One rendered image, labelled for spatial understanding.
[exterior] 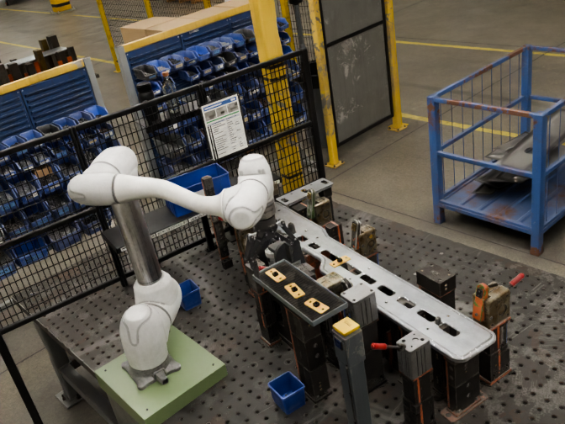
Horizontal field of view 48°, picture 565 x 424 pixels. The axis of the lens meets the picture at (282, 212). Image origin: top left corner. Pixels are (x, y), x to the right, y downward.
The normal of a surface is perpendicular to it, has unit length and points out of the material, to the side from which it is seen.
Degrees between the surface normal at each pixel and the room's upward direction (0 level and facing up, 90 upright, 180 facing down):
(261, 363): 0
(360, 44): 95
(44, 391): 0
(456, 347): 0
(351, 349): 90
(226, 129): 90
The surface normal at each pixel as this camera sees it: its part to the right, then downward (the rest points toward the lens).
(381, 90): 0.64, 0.29
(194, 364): -0.11, -0.87
